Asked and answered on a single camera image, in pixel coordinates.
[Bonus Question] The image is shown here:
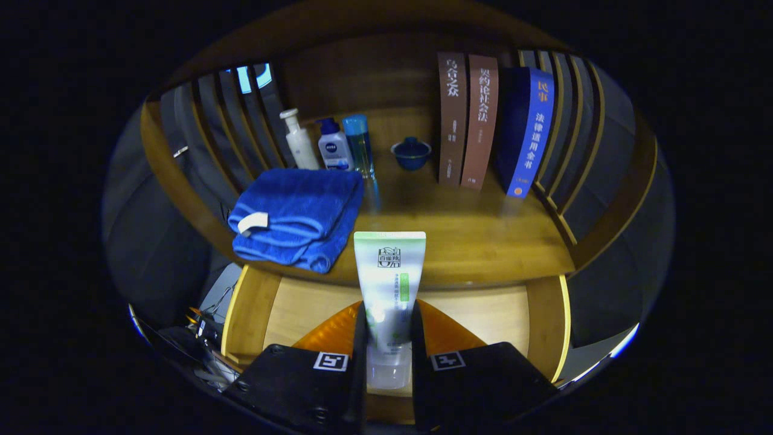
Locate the white pump bottle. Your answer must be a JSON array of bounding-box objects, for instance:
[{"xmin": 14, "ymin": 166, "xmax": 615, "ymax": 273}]
[{"xmin": 280, "ymin": 108, "xmax": 321, "ymax": 170}]

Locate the clear blue bottle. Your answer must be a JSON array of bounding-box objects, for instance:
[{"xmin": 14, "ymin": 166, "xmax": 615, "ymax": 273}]
[{"xmin": 342, "ymin": 114, "xmax": 376, "ymax": 181}]

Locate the wooden cabinet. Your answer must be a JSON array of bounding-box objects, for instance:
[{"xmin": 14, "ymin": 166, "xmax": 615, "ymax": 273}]
[{"xmin": 140, "ymin": 0, "xmax": 659, "ymax": 291}]

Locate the white and green tube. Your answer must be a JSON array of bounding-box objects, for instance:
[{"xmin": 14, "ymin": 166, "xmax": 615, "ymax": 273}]
[{"xmin": 354, "ymin": 231, "xmax": 427, "ymax": 390}]

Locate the reddish brown book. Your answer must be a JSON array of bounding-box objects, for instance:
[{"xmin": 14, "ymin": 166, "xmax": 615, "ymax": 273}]
[{"xmin": 461, "ymin": 54, "xmax": 499, "ymax": 192}]

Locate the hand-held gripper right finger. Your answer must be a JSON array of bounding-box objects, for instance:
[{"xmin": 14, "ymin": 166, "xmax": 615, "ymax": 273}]
[{"xmin": 411, "ymin": 299, "xmax": 559, "ymax": 434}]

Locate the folded blue towel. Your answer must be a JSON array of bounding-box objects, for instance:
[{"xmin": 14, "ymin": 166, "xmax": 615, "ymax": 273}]
[{"xmin": 227, "ymin": 168, "xmax": 365, "ymax": 274}]

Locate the wooden drawer with black knob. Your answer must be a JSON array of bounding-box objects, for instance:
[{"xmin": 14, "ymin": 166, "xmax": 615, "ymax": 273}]
[{"xmin": 220, "ymin": 265, "xmax": 571, "ymax": 424}]

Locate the blue lidded teacup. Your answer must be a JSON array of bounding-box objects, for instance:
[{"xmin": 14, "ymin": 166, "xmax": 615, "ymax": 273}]
[{"xmin": 391, "ymin": 137, "xmax": 432, "ymax": 171}]

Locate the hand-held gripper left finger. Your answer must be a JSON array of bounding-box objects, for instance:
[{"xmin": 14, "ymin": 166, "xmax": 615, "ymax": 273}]
[{"xmin": 222, "ymin": 301, "xmax": 369, "ymax": 434}]

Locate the wooden countertop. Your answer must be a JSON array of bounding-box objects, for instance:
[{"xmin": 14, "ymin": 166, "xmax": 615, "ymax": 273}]
[{"xmin": 242, "ymin": 108, "xmax": 576, "ymax": 288}]

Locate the white lotion bottle blue cap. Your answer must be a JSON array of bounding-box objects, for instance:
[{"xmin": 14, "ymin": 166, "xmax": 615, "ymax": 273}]
[{"xmin": 317, "ymin": 118, "xmax": 355, "ymax": 172}]

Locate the dark brown book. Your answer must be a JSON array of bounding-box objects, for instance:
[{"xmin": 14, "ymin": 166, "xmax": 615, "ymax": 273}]
[{"xmin": 437, "ymin": 51, "xmax": 469, "ymax": 187}]

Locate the blue book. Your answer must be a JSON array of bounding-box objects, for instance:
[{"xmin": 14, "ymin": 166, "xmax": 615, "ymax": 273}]
[{"xmin": 495, "ymin": 66, "xmax": 555, "ymax": 199}]

